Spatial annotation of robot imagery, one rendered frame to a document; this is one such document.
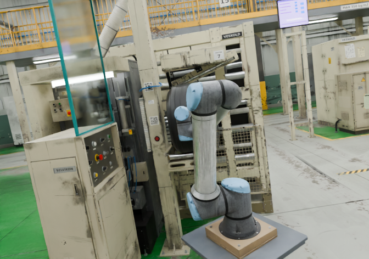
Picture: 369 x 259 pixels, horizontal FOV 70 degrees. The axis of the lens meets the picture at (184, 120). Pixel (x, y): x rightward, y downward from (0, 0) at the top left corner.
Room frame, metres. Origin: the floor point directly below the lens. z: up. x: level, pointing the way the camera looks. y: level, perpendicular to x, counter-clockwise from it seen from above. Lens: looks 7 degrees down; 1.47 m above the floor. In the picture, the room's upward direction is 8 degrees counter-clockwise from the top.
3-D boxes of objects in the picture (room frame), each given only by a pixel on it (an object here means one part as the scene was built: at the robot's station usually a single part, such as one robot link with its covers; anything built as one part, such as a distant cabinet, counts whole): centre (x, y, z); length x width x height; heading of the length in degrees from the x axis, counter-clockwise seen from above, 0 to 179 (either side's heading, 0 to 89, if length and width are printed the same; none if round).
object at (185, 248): (2.30, 0.25, 0.02); 0.27 x 0.27 x 0.04; 81
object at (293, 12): (5.45, -2.46, 2.60); 0.60 x 0.05 x 0.55; 91
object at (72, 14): (1.83, 0.61, 1.75); 0.55 x 0.02 x 0.95; 171
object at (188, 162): (2.15, 0.01, 0.84); 0.36 x 0.09 x 0.06; 81
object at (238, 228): (1.37, -0.22, 0.71); 0.19 x 0.19 x 0.10
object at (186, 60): (2.56, -0.18, 1.71); 0.61 x 0.25 x 0.15; 81
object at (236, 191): (1.36, -0.21, 0.84); 0.17 x 0.15 x 0.18; 101
